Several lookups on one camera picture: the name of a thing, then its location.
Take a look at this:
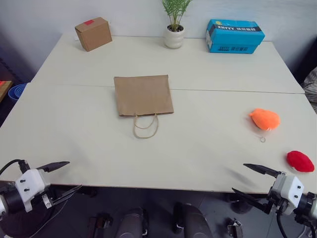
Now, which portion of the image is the brown cardboard box red sticker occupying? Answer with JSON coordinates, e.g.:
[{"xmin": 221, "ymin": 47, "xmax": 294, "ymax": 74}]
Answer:
[{"xmin": 74, "ymin": 16, "xmax": 113, "ymax": 52}]

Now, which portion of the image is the blue shoe box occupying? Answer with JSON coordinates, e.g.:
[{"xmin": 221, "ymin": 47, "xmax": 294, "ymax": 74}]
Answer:
[{"xmin": 206, "ymin": 19, "xmax": 265, "ymax": 54}]

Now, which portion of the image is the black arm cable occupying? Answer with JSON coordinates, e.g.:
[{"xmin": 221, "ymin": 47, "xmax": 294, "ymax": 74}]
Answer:
[
  {"xmin": 276, "ymin": 212, "xmax": 289, "ymax": 238},
  {"xmin": 0, "ymin": 159, "xmax": 30, "ymax": 175}
]

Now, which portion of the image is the dark rounded shape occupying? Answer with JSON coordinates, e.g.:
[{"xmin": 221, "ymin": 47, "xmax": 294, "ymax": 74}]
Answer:
[
  {"xmin": 172, "ymin": 202, "xmax": 211, "ymax": 238},
  {"xmin": 115, "ymin": 207, "xmax": 150, "ymax": 238}
]

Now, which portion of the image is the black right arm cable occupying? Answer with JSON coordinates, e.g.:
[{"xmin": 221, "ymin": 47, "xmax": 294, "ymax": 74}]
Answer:
[{"xmin": 276, "ymin": 212, "xmax": 289, "ymax": 238}]

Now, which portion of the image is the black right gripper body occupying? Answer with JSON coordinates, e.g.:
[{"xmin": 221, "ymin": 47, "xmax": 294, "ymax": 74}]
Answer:
[{"xmin": 267, "ymin": 186, "xmax": 286, "ymax": 215}]

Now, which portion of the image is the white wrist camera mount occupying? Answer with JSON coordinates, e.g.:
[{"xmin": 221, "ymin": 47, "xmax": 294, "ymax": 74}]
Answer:
[
  {"xmin": 269, "ymin": 174, "xmax": 305, "ymax": 215},
  {"xmin": 15, "ymin": 169, "xmax": 52, "ymax": 213}
]

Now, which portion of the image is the green potted plant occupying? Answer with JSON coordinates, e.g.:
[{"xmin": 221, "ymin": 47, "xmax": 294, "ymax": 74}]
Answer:
[{"xmin": 162, "ymin": 0, "xmax": 193, "ymax": 32}]

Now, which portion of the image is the orange plush toy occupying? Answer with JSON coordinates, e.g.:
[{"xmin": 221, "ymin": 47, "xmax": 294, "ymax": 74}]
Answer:
[{"xmin": 248, "ymin": 108, "xmax": 281, "ymax": 143}]

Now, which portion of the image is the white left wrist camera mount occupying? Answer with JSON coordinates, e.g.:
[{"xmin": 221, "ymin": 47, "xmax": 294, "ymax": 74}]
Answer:
[{"xmin": 15, "ymin": 169, "xmax": 52, "ymax": 213}]

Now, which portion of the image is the grey patterned cloth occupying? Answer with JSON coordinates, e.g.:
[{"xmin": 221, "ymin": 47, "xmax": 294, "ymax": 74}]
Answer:
[{"xmin": 302, "ymin": 66, "xmax": 317, "ymax": 113}]

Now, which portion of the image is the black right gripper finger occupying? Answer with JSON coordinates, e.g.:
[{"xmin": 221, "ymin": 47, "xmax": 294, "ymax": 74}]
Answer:
[
  {"xmin": 231, "ymin": 187, "xmax": 272, "ymax": 215},
  {"xmin": 243, "ymin": 163, "xmax": 286, "ymax": 179}
]

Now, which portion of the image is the red plush toy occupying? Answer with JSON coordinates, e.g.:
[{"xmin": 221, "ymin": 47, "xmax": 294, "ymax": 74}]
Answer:
[{"xmin": 286, "ymin": 150, "xmax": 315, "ymax": 173}]

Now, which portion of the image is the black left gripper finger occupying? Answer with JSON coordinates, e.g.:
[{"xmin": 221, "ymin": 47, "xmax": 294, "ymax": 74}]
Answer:
[
  {"xmin": 51, "ymin": 184, "xmax": 83, "ymax": 206},
  {"xmin": 36, "ymin": 161, "xmax": 71, "ymax": 174}
]

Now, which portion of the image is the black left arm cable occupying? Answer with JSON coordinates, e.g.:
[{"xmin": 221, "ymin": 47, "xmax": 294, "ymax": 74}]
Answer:
[{"xmin": 0, "ymin": 159, "xmax": 30, "ymax": 175}]

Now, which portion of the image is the blue plastic basket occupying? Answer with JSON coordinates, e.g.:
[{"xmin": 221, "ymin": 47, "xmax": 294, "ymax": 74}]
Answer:
[{"xmin": 8, "ymin": 83, "xmax": 27, "ymax": 100}]

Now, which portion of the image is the white ribbed plant pot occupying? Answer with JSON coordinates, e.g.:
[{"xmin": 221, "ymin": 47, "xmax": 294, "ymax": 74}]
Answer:
[{"xmin": 163, "ymin": 24, "xmax": 186, "ymax": 49}]

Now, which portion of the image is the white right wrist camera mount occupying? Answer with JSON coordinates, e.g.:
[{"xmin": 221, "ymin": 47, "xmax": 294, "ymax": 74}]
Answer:
[{"xmin": 269, "ymin": 174, "xmax": 305, "ymax": 215}]

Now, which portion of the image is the brown paper bag with handles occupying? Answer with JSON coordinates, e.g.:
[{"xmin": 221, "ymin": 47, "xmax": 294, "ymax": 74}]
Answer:
[{"xmin": 113, "ymin": 74, "xmax": 175, "ymax": 139}]

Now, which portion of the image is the wooden side table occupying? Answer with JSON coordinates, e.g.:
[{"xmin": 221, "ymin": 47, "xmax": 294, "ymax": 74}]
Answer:
[{"xmin": 0, "ymin": 80, "xmax": 13, "ymax": 103}]

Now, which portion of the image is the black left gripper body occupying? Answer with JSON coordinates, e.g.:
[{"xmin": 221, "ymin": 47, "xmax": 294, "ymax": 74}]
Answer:
[{"xmin": 30, "ymin": 183, "xmax": 57, "ymax": 209}]

